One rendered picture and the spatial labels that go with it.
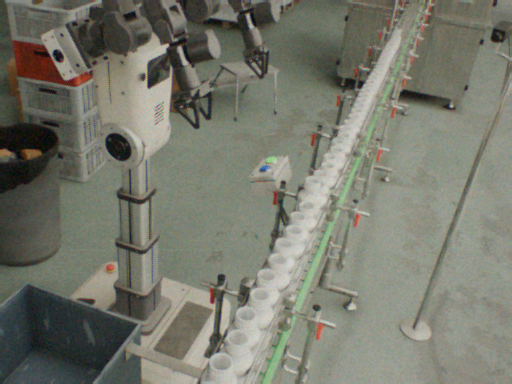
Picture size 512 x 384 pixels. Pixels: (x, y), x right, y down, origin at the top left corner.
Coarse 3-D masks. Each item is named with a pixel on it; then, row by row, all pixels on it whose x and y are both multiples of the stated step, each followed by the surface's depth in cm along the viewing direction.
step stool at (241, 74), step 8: (224, 64) 454; (232, 64) 457; (240, 64) 459; (232, 72) 440; (240, 72) 439; (248, 72) 442; (272, 72) 455; (216, 80) 475; (224, 80) 479; (232, 80) 481; (240, 80) 483; (248, 80) 485; (256, 80) 488
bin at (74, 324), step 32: (32, 288) 121; (0, 320) 116; (32, 320) 127; (64, 320) 123; (96, 320) 119; (128, 320) 115; (0, 352) 119; (32, 352) 131; (64, 352) 130; (96, 352) 125; (128, 352) 110
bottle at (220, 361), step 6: (216, 354) 82; (222, 354) 82; (210, 360) 81; (216, 360) 82; (222, 360) 83; (228, 360) 82; (210, 366) 80; (216, 366) 83; (222, 366) 83; (228, 366) 83; (204, 372) 84; (210, 372) 80; (216, 372) 80; (222, 372) 79; (228, 372) 80; (204, 378) 82; (210, 378) 81; (216, 378) 80; (222, 378) 80; (228, 378) 81; (234, 378) 83
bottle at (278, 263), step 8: (272, 256) 105; (280, 256) 106; (272, 264) 103; (280, 264) 107; (280, 272) 104; (280, 280) 104; (288, 280) 106; (280, 288) 105; (280, 296) 106; (280, 312) 109
